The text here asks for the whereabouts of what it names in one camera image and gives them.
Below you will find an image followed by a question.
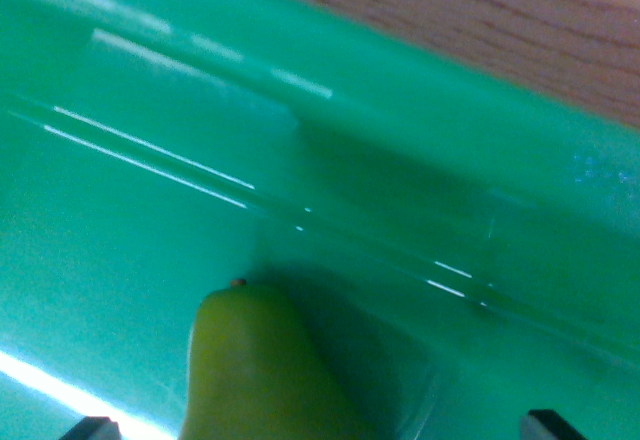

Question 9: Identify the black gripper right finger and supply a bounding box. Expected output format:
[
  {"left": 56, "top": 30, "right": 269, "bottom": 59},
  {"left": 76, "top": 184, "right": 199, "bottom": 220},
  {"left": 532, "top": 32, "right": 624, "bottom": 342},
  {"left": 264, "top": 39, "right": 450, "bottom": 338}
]
[{"left": 519, "top": 409, "right": 587, "bottom": 440}]

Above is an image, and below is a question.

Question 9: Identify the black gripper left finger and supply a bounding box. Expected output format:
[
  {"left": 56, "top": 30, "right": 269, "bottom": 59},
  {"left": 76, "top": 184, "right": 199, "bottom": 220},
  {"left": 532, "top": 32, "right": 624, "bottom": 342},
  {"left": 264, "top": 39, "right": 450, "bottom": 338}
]
[{"left": 59, "top": 415, "right": 121, "bottom": 440}]

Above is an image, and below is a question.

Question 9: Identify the yellow-green plastic pear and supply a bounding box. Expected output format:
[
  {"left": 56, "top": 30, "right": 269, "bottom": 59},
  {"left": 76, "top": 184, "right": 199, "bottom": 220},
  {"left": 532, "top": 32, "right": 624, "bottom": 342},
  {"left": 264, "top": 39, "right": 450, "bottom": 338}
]
[{"left": 177, "top": 278, "right": 381, "bottom": 440}]

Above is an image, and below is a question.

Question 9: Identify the green plastic bin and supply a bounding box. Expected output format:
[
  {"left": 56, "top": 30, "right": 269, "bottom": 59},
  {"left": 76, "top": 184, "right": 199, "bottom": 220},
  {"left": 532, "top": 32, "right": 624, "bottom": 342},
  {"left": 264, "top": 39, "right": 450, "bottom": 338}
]
[{"left": 0, "top": 0, "right": 640, "bottom": 440}]

